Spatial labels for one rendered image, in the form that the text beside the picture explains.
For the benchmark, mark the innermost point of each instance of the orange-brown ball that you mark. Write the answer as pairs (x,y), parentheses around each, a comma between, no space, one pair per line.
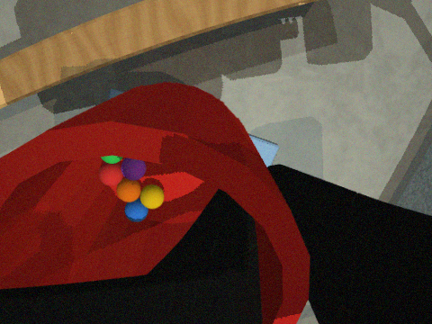
(128,190)

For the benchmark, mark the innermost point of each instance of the red cup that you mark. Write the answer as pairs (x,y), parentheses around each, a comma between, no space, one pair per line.
(59,224)

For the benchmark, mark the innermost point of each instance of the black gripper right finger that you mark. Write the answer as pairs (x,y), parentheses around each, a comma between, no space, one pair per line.
(370,261)

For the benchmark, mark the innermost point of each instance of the tan wooden plank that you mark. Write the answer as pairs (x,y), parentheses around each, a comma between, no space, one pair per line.
(119,35)

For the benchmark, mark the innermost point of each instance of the blue ball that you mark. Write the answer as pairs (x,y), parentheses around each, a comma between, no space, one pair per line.
(135,211)

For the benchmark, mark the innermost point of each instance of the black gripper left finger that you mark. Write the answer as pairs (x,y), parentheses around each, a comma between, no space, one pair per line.
(210,277)

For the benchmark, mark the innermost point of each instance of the yellow marble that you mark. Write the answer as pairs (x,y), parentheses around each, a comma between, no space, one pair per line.
(152,196)

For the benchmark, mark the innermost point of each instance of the purple ball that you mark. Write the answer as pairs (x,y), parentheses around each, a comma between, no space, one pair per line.
(133,169)

